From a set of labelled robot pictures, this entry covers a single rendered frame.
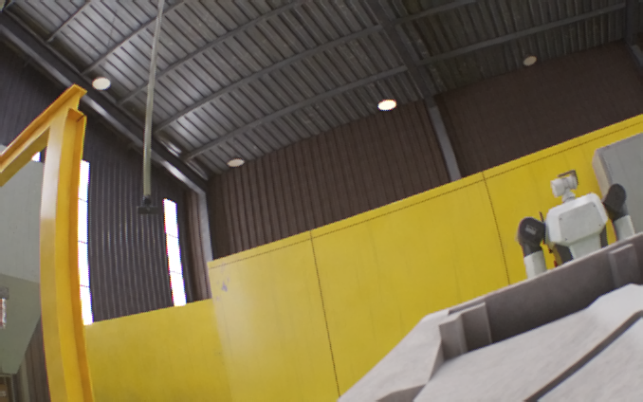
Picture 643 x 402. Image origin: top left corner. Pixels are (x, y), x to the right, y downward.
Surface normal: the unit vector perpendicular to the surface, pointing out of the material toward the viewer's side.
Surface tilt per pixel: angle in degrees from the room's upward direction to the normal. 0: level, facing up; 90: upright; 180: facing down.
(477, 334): 100
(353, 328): 90
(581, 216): 90
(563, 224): 90
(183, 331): 90
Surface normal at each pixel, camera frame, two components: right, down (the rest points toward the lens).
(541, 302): -0.41, -0.10
